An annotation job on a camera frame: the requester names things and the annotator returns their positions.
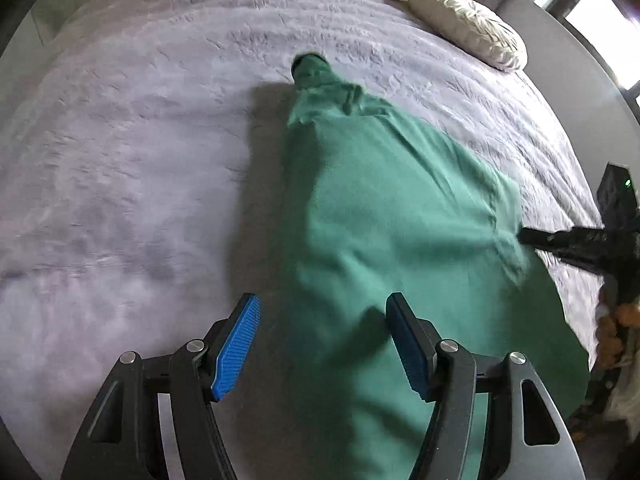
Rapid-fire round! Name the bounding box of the lavender fleece blanket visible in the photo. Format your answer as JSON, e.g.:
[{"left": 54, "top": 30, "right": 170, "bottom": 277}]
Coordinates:
[{"left": 1, "top": 0, "right": 599, "bottom": 479}]

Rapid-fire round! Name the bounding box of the green garment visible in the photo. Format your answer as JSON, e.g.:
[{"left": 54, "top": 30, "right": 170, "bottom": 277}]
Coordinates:
[{"left": 279, "top": 54, "right": 589, "bottom": 479}]

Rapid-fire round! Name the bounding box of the cream ruffled pillow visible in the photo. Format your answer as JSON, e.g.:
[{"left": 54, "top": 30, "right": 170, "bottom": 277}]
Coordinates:
[{"left": 408, "top": 0, "right": 528, "bottom": 73}]

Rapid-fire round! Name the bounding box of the bright window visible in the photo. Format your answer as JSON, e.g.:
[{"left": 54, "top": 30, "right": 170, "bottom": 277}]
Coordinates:
[{"left": 535, "top": 0, "right": 639, "bottom": 112}]

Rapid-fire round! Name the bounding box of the grey padded headboard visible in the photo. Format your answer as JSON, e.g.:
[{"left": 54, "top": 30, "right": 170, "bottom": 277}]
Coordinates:
[{"left": 476, "top": 0, "right": 639, "bottom": 188}]

